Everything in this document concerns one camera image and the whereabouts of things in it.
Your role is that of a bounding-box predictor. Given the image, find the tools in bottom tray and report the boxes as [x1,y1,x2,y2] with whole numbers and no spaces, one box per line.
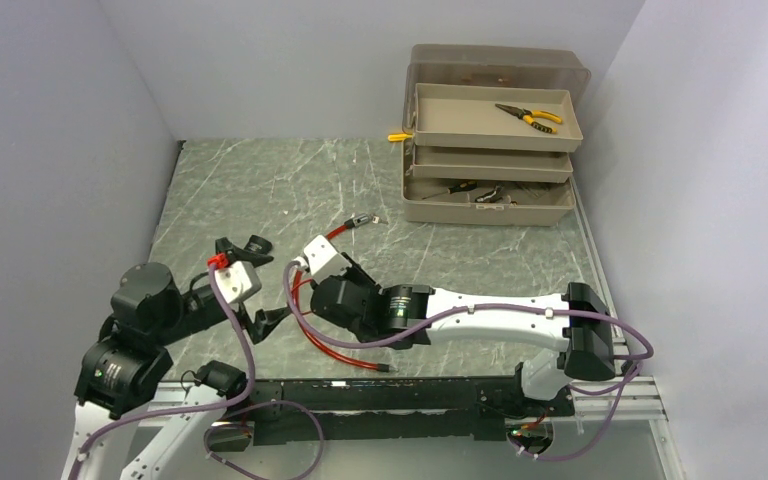
[421,180,547,205]

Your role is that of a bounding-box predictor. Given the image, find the yellow handled pliers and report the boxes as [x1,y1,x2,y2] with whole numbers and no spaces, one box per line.
[495,103,564,134]

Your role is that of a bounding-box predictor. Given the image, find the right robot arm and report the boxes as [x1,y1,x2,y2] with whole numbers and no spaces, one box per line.
[307,255,616,415]

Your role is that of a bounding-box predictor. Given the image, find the red cable lock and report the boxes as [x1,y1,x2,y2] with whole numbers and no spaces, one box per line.
[289,211,392,372]

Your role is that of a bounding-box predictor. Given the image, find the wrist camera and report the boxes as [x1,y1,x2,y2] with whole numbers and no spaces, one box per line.
[296,235,352,283]
[207,253,262,305]

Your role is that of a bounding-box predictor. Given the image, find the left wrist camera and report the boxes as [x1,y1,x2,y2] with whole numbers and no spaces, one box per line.
[207,253,262,305]

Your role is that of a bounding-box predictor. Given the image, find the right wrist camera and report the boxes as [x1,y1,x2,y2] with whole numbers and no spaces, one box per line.
[296,235,352,283]

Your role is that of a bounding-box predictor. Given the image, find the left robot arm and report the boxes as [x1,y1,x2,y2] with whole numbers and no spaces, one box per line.
[62,235,288,479]

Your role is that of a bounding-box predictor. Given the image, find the small black padlock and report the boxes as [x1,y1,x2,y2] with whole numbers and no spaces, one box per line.
[243,235,273,256]

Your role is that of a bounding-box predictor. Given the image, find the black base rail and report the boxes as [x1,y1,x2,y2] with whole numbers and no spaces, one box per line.
[220,376,575,446]

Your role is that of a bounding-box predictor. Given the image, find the beige tiered toolbox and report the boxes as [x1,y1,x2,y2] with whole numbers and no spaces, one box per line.
[399,44,591,226]

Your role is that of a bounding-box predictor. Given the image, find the yellow handled screwdriver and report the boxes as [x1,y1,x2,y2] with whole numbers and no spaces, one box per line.
[387,133,413,143]

